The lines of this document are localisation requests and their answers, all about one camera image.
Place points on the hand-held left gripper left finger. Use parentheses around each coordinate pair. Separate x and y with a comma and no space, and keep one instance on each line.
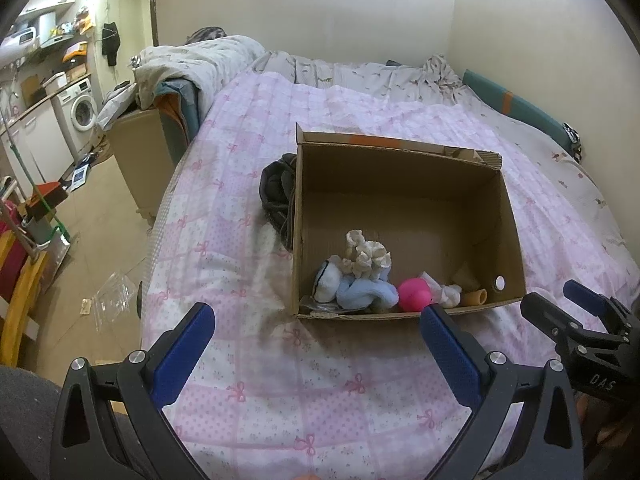
(185,355)

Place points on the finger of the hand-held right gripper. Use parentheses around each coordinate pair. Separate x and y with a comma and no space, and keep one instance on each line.
(550,315)
(585,297)

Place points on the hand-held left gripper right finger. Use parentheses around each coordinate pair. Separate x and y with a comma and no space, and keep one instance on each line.
(450,355)

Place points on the pink ball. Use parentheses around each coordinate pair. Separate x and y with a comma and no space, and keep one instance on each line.
(414,295)

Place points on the light blue cloth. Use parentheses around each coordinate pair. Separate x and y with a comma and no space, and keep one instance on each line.
(362,296)

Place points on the beige lace cloth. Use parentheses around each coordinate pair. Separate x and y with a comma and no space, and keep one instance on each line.
(367,257)

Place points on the person's right forearm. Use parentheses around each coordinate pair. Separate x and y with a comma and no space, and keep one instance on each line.
(620,435)

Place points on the white crumpled cloth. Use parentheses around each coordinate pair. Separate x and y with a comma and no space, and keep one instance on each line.
(447,294)

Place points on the clear plastic bag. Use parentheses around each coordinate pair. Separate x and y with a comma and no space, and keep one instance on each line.
(112,295)

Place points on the clear plastic wrapper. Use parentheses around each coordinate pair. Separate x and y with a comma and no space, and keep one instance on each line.
(320,306)

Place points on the pink bow print blanket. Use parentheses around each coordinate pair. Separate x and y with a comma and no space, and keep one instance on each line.
(225,210)

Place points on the dark grey garment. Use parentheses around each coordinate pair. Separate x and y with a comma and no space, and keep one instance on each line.
(275,190)

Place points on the large cardboard box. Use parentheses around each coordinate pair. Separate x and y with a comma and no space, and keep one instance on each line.
(140,160)

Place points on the teal orange cushion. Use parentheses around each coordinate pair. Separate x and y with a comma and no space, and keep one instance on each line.
(520,107)

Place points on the white paper sheet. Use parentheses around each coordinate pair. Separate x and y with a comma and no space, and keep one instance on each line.
(80,175)

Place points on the orange and black block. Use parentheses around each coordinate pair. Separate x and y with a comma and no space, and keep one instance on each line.
(47,195)

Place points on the teal and orange blanket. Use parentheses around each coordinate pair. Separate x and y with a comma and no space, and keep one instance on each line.
(175,105)

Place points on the white kitchen cabinet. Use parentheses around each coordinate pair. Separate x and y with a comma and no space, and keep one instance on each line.
(40,145)

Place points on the white washing machine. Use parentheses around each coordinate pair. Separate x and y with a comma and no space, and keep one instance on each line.
(80,107)

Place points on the white floral duvet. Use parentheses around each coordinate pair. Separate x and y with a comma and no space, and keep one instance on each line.
(200,65)

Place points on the black hanging garment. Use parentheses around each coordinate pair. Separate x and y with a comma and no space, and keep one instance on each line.
(110,42)

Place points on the grey striped cloth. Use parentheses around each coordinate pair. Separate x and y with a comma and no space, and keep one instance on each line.
(207,34)

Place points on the white kitchen appliance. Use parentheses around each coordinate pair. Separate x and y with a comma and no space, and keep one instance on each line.
(22,36)

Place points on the yellow wooden frame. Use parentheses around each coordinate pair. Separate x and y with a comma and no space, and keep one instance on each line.
(22,300)

